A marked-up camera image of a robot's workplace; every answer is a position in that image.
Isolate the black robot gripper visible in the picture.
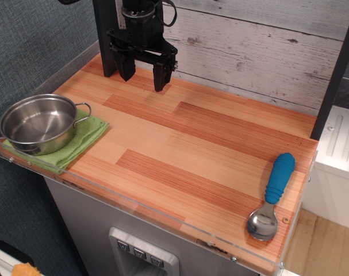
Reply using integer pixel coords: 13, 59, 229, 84
111, 8, 178, 92

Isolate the blue handled metal spoon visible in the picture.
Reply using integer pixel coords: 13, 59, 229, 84
247, 152, 296, 241

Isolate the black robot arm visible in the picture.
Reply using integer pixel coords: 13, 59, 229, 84
108, 1, 178, 92

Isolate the stainless steel pot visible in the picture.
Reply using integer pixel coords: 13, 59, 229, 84
0, 94, 92, 156

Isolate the green folded cloth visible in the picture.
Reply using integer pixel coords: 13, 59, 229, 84
2, 116, 109, 175

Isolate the clear acrylic edge guard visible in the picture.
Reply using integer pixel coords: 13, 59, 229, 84
0, 133, 317, 275

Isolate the silver toy fridge cabinet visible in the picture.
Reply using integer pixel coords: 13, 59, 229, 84
45, 178, 256, 275

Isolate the white appliance right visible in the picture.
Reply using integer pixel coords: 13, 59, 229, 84
302, 106, 349, 228

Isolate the orange object bottom left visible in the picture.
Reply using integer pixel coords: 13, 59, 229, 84
11, 263, 42, 276

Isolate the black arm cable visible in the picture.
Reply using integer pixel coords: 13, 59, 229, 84
155, 0, 178, 27

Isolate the dark vertical post right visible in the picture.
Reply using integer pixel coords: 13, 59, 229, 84
310, 26, 349, 141

